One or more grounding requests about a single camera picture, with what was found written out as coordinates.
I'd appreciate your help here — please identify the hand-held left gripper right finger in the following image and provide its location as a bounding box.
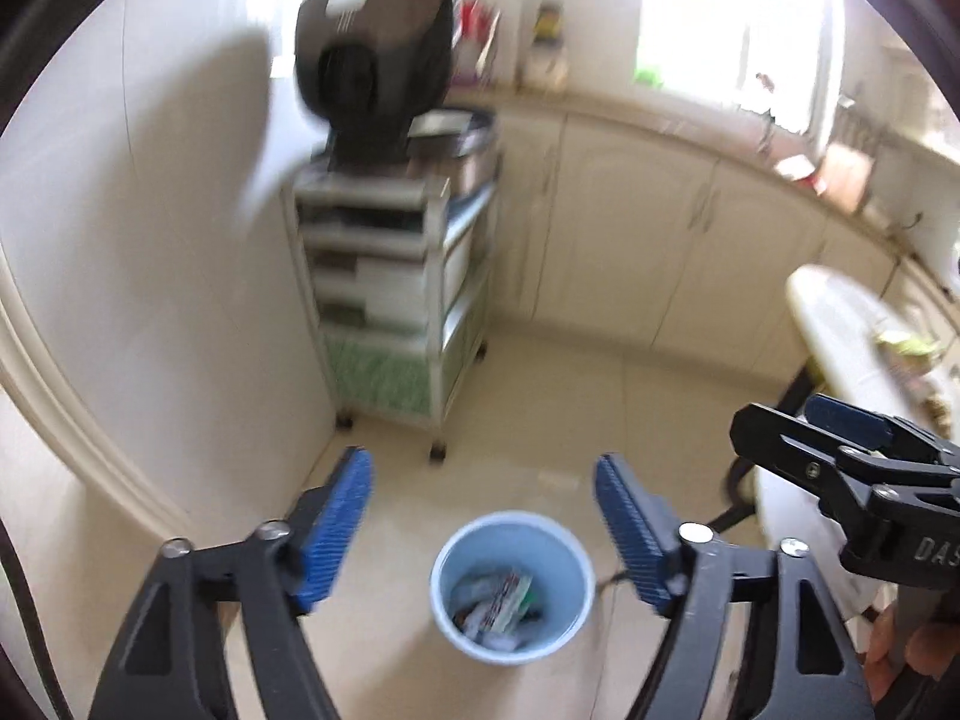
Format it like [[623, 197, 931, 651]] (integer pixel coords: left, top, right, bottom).
[[595, 454, 875, 720]]

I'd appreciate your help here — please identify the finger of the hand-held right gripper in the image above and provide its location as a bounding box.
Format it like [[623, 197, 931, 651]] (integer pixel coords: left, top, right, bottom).
[[805, 394, 960, 460], [731, 403, 960, 518]]

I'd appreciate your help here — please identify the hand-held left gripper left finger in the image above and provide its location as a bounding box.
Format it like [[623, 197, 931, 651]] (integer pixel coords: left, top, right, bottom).
[[90, 446, 374, 720]]

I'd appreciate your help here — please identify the light blue trash bin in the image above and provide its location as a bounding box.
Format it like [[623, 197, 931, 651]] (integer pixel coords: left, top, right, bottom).
[[430, 511, 596, 668]]

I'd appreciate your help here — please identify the person's right hand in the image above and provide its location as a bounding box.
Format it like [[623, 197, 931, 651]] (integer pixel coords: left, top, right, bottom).
[[862, 600, 960, 698]]

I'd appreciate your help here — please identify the beige wrapper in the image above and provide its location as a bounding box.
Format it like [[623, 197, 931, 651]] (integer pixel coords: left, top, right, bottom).
[[904, 364, 960, 428]]

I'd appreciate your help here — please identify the round white marble table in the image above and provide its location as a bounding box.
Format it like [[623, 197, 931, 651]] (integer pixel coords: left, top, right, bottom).
[[720, 264, 960, 616]]

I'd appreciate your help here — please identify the red white wrapper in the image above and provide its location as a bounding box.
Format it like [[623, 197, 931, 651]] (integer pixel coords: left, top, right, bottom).
[[461, 570, 535, 635]]

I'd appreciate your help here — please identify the white rolling storage cart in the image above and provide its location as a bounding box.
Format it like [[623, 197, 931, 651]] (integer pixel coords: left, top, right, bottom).
[[281, 165, 502, 462]]

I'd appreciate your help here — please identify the wooden cutting board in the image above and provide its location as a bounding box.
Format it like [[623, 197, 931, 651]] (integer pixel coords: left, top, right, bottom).
[[817, 142, 875, 215]]

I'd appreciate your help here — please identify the metal sink faucet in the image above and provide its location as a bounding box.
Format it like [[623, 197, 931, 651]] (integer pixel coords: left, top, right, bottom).
[[754, 73, 785, 158]]

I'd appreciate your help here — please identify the kitchen window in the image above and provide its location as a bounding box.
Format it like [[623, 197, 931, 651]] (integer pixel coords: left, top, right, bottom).
[[637, 0, 841, 143]]

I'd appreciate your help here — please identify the black rice cooker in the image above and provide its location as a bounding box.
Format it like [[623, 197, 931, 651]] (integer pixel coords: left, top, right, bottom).
[[294, 0, 502, 192]]

